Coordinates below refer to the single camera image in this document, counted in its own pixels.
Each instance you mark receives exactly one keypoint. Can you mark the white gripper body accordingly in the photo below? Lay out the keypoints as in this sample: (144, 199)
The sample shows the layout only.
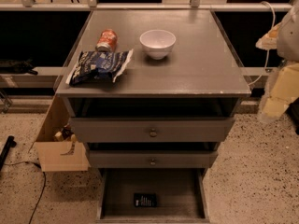
(290, 37)

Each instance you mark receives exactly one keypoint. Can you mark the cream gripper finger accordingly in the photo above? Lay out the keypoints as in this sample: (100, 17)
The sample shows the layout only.
(281, 89)
(269, 40)

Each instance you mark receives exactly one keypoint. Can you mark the dark blue rxbar wrapper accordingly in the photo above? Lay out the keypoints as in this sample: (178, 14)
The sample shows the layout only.
(145, 200)

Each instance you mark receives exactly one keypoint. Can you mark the grey wooden drawer cabinet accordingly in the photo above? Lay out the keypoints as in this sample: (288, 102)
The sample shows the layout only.
(199, 79)

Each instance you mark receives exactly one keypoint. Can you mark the grey open bottom drawer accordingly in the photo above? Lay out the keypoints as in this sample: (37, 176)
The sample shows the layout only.
(180, 197)

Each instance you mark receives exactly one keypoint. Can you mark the grey middle drawer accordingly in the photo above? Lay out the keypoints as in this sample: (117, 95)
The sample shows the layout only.
(151, 159)

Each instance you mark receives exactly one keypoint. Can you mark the grey top drawer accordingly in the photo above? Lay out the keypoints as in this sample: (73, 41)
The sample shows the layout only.
(101, 130)

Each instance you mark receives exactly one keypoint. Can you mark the white ceramic bowl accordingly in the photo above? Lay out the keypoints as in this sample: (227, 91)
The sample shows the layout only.
(157, 43)

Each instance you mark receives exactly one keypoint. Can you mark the orange soda can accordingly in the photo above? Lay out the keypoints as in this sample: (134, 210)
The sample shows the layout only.
(107, 41)

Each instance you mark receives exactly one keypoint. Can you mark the blue white chip bag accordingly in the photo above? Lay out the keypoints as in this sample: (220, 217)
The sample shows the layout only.
(99, 65)

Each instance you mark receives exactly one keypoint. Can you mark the cardboard box with items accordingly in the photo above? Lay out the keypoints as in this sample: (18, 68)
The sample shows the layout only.
(56, 153)

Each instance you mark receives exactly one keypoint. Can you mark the black object on left ledge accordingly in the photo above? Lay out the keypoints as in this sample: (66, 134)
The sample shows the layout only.
(17, 67)

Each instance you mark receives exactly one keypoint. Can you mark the black bar on floor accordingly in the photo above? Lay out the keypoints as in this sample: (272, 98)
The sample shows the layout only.
(7, 146)

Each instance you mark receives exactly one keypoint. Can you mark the metal rail frame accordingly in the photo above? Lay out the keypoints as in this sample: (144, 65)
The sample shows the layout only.
(216, 5)

